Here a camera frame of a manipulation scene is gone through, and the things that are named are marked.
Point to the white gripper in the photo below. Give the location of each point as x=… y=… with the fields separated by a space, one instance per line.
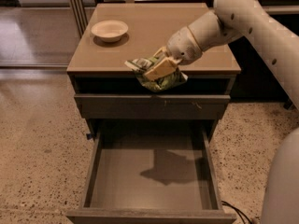
x=182 y=46

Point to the green jalapeno chip bag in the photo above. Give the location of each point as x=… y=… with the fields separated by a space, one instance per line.
x=141 y=65

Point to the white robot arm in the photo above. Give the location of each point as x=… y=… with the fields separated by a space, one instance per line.
x=279 y=49

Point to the brown drawer cabinet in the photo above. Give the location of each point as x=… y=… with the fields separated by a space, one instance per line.
x=98 y=67

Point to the white paper bowl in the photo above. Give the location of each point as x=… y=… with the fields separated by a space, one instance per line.
x=110 y=31

